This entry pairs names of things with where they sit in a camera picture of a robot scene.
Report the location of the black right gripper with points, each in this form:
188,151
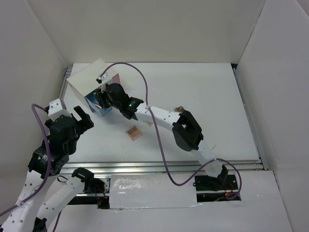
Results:
101,97

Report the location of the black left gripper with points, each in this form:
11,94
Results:
86,123

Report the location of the light blue small drawer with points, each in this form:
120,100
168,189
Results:
94,105

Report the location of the pink drawer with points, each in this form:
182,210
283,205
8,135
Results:
116,79

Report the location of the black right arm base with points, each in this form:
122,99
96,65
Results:
222,188

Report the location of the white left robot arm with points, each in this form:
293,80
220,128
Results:
31,213

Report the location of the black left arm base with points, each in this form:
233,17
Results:
95,192

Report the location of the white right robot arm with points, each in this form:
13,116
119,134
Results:
184,127

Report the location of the white drawer organizer cabinet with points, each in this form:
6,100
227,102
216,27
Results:
84,81

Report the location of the small beige eyeshadow quad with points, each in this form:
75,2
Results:
133,132

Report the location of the long brown eyeshadow palette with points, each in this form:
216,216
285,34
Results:
179,109

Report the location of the white foil cover sheet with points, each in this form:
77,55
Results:
150,191

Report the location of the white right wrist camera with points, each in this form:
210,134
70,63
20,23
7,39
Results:
103,78

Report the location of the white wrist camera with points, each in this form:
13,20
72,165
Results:
103,78
56,109

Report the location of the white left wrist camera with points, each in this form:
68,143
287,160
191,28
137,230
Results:
56,109

